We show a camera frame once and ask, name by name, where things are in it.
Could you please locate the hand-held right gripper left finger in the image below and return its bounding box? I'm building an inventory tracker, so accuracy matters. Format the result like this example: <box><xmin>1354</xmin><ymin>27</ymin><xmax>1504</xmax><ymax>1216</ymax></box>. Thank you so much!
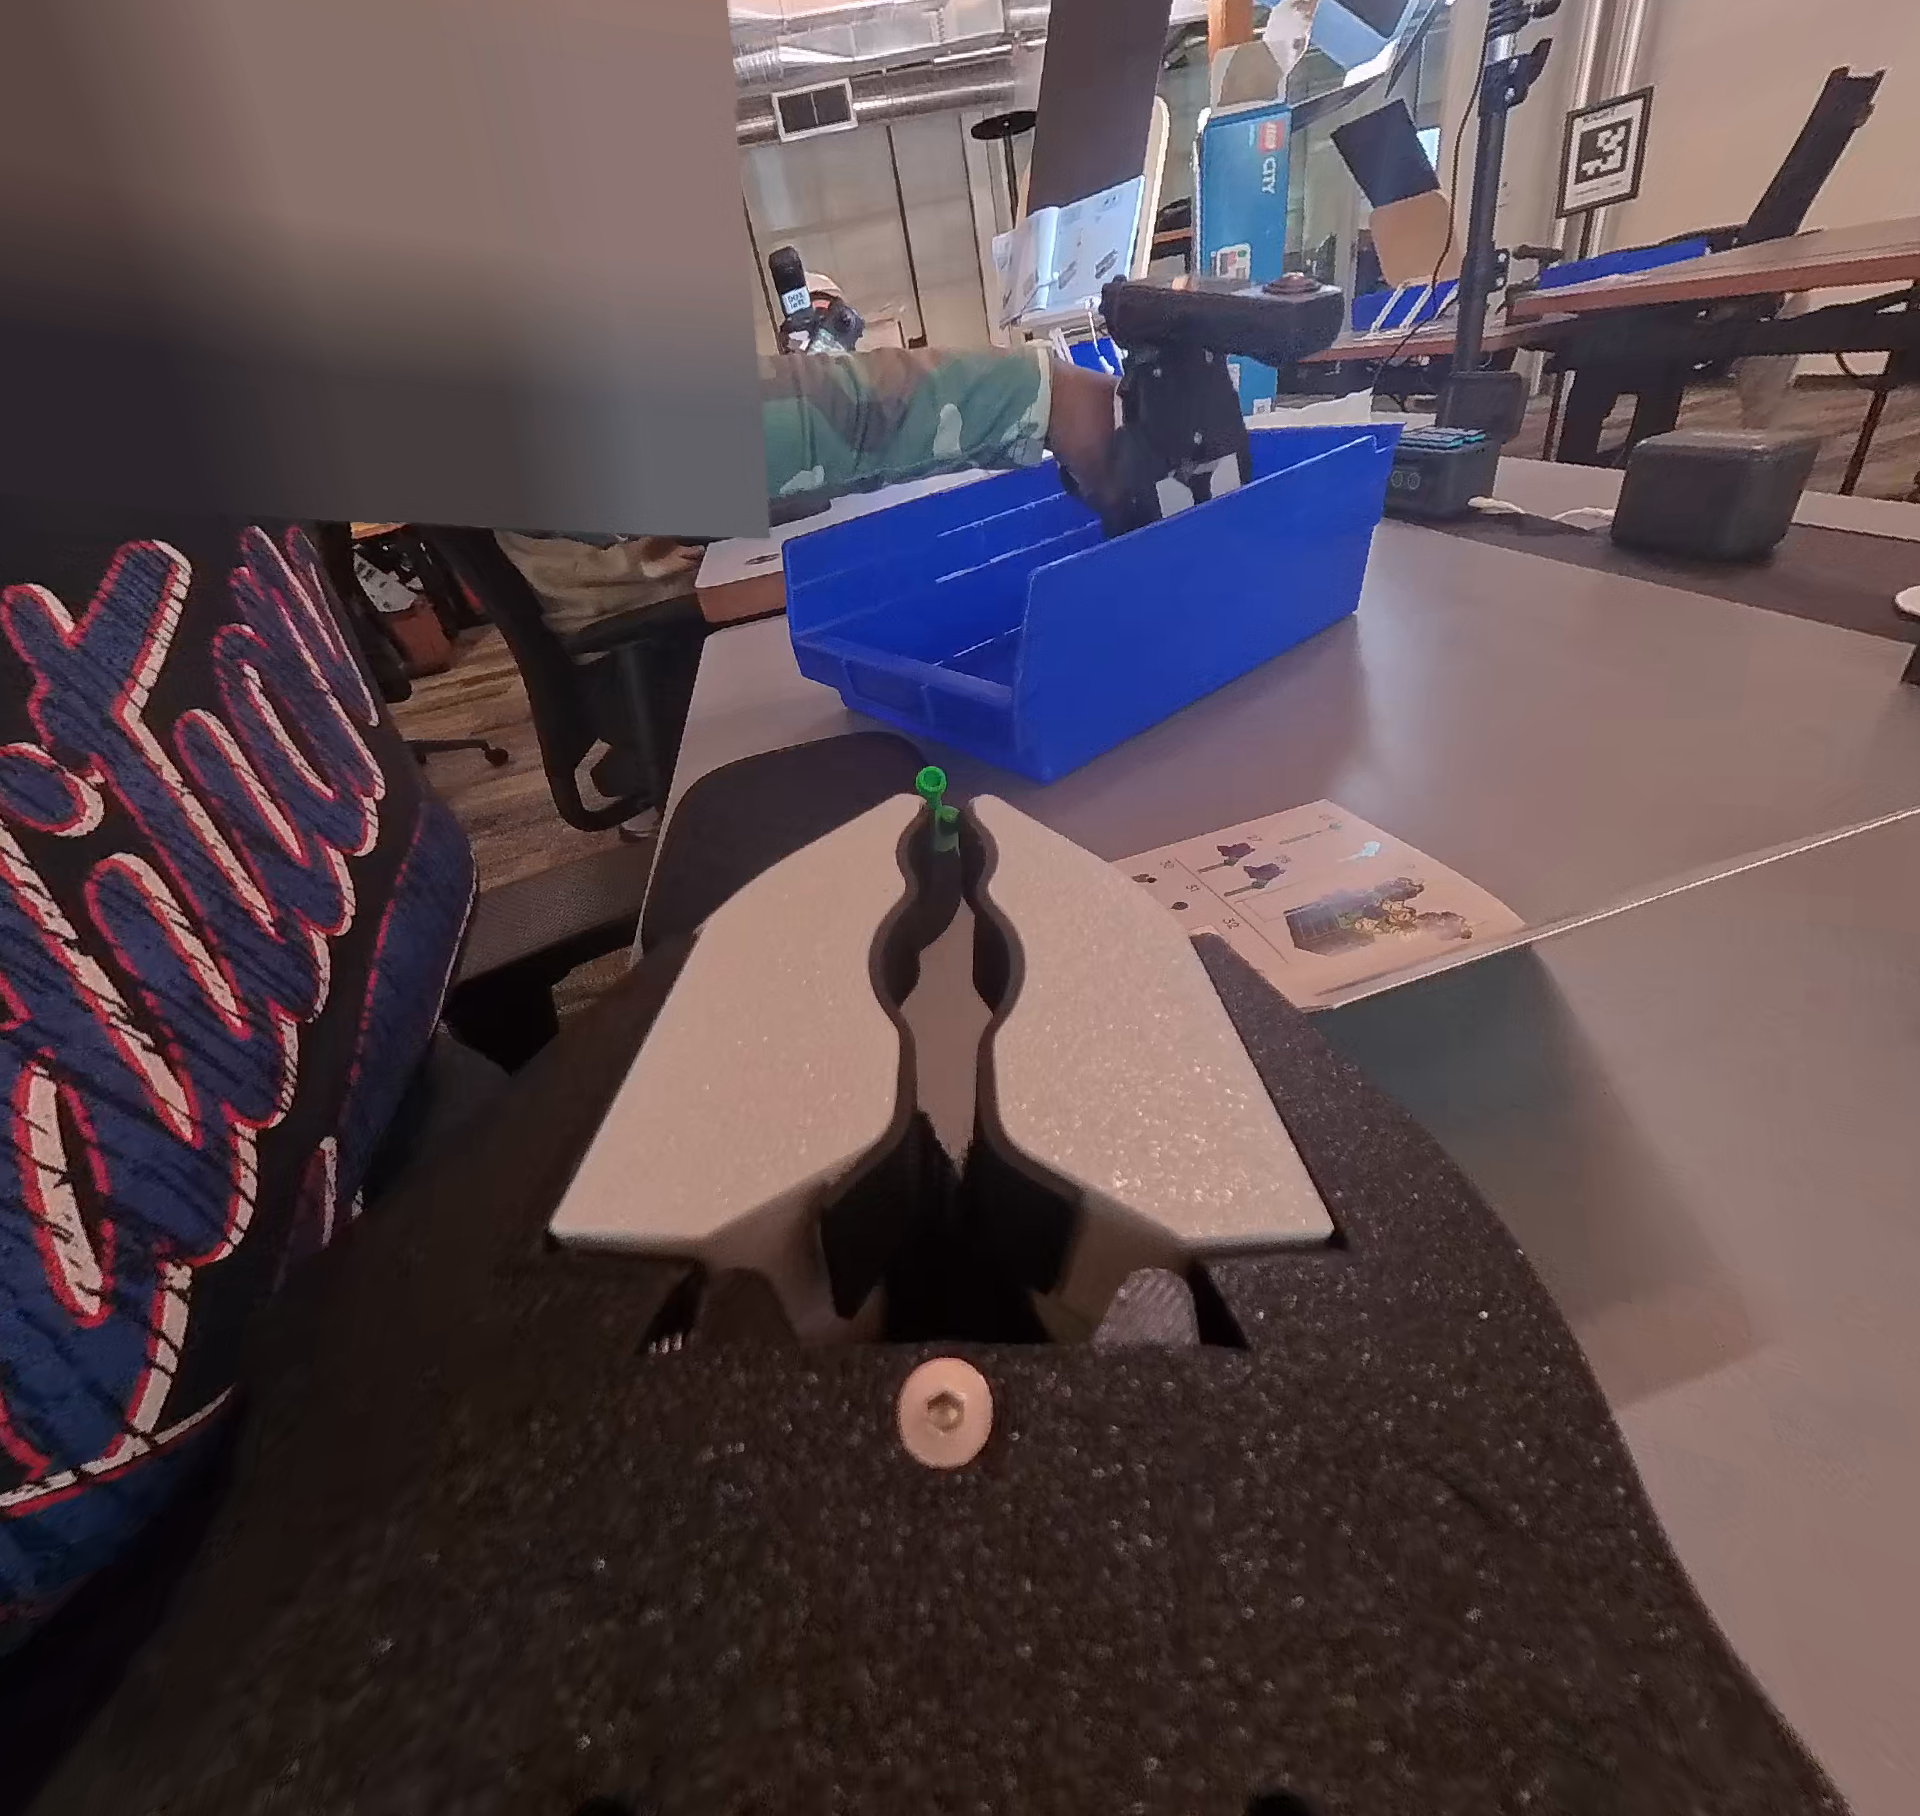
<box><xmin>550</xmin><ymin>796</ymin><xmax>942</xmax><ymax>1333</ymax></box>

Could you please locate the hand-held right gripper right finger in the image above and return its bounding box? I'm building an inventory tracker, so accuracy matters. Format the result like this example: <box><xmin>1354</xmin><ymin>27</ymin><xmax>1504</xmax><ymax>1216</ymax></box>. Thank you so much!
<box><xmin>959</xmin><ymin>796</ymin><xmax>1337</xmax><ymax>1338</ymax></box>

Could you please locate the large blue plastic bin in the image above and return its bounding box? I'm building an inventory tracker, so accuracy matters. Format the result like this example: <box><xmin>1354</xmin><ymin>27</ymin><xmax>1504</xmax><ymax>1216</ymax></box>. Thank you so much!
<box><xmin>781</xmin><ymin>425</ymin><xmax>1404</xmax><ymax>788</ymax></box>

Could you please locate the person's left forearm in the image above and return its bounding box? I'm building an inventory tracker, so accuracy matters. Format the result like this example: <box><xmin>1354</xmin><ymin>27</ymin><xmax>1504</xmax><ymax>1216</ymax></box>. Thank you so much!
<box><xmin>756</xmin><ymin>338</ymin><xmax>1070</xmax><ymax>525</ymax></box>

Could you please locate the lego instruction booklet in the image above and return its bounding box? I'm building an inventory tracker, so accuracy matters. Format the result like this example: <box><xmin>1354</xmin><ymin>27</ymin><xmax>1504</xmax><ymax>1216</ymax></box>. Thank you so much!
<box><xmin>1114</xmin><ymin>790</ymin><xmax>1920</xmax><ymax>1016</ymax></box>

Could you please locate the person's left hand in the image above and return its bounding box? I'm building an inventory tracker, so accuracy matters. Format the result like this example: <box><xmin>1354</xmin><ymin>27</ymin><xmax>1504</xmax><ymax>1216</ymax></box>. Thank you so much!
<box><xmin>1040</xmin><ymin>360</ymin><xmax>1142</xmax><ymax>495</ymax></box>

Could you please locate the tall blue box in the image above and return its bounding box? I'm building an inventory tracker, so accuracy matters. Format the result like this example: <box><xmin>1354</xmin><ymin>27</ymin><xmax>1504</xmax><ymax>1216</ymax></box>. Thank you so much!
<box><xmin>1191</xmin><ymin>97</ymin><xmax>1300</xmax><ymax>323</ymax></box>

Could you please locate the black rounded pad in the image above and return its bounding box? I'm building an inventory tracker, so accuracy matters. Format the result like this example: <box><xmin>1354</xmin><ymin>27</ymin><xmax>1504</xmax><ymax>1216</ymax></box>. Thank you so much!
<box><xmin>637</xmin><ymin>728</ymin><xmax>935</xmax><ymax>953</ymax></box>

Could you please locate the small black device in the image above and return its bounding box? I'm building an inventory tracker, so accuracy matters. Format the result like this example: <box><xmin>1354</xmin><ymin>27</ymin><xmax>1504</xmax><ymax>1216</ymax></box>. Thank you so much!
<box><xmin>1384</xmin><ymin>422</ymin><xmax>1509</xmax><ymax>525</ymax></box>

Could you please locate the studio light panel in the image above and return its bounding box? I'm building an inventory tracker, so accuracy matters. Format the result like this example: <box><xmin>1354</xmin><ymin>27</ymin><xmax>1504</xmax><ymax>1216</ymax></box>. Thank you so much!
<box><xmin>1015</xmin><ymin>0</ymin><xmax>1507</xmax><ymax>235</ymax></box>

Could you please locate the black light stand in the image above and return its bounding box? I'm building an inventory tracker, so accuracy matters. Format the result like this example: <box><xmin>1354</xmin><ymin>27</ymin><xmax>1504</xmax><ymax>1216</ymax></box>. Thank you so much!
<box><xmin>1439</xmin><ymin>0</ymin><xmax>1564</xmax><ymax>447</ymax></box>

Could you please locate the black seat chair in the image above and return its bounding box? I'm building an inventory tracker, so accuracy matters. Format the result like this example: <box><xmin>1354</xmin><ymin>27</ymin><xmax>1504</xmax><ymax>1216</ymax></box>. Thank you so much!
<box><xmin>420</xmin><ymin>522</ymin><xmax>709</xmax><ymax>837</ymax></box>

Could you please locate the wooden side desk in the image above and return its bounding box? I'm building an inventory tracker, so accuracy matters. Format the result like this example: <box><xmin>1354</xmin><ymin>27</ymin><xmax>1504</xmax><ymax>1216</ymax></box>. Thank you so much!
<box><xmin>1291</xmin><ymin>218</ymin><xmax>1920</xmax><ymax>475</ymax></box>

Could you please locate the dark grey cube device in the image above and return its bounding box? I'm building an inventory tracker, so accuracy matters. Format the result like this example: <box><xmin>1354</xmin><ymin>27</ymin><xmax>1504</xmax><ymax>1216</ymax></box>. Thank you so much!
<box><xmin>1608</xmin><ymin>425</ymin><xmax>1825</xmax><ymax>567</ymax></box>

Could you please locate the black office chair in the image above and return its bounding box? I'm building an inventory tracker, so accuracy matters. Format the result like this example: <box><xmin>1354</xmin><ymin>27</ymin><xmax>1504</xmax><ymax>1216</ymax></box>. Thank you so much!
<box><xmin>1723</xmin><ymin>65</ymin><xmax>1889</xmax><ymax>246</ymax></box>

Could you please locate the square wall tag sign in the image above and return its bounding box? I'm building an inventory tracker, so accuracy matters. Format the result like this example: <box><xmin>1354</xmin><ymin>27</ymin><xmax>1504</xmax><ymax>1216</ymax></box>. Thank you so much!
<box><xmin>1553</xmin><ymin>86</ymin><xmax>1658</xmax><ymax>220</ymax></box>

